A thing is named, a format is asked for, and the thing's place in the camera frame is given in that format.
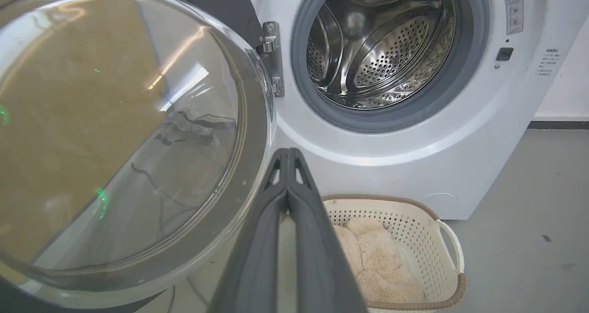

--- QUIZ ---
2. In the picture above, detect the metal door hinge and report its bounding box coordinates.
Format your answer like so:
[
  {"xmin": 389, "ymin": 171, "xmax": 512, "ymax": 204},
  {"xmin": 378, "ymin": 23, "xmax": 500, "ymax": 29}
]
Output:
[{"xmin": 256, "ymin": 21, "xmax": 285, "ymax": 98}]

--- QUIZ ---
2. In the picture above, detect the stainless steel washer drum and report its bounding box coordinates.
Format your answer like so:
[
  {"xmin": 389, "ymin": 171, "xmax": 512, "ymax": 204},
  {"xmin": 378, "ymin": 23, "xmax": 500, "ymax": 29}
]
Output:
[{"xmin": 306, "ymin": 0, "xmax": 456, "ymax": 110}]

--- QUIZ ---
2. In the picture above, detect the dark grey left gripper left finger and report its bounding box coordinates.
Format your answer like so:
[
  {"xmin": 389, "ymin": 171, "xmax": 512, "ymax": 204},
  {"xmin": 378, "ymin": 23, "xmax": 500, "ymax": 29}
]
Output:
[{"xmin": 208, "ymin": 148, "xmax": 289, "ymax": 313}]

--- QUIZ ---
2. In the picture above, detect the white front-load washing machine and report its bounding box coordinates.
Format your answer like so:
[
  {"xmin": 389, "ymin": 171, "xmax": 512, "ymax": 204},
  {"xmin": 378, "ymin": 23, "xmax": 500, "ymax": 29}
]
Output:
[{"xmin": 239, "ymin": 0, "xmax": 589, "ymax": 220}]

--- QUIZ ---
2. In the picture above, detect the cream perforated laundry basket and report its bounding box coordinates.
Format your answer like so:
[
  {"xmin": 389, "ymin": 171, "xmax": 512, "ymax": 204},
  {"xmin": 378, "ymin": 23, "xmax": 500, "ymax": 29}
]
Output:
[{"xmin": 321, "ymin": 194, "xmax": 467, "ymax": 313}]

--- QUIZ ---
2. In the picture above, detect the white warning label sticker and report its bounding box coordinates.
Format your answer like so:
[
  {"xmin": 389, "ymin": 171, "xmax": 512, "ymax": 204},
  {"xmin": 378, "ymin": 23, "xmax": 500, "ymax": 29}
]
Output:
[{"xmin": 503, "ymin": 0, "xmax": 525, "ymax": 35}]

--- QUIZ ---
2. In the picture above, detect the round glass washing machine door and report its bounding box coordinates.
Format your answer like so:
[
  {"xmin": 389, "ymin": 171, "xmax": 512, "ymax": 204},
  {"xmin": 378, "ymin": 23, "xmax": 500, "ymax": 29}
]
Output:
[{"xmin": 0, "ymin": 0, "xmax": 277, "ymax": 313}]

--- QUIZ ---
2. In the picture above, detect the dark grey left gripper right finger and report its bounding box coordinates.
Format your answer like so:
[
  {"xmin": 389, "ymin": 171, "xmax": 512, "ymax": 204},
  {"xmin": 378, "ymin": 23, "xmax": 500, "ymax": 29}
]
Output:
[{"xmin": 288, "ymin": 148, "xmax": 369, "ymax": 313}]

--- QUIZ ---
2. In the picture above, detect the beige fluffy cloth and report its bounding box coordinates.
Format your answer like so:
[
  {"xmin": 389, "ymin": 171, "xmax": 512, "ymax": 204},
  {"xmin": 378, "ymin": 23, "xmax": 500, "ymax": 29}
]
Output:
[{"xmin": 332, "ymin": 217, "xmax": 426, "ymax": 304}]

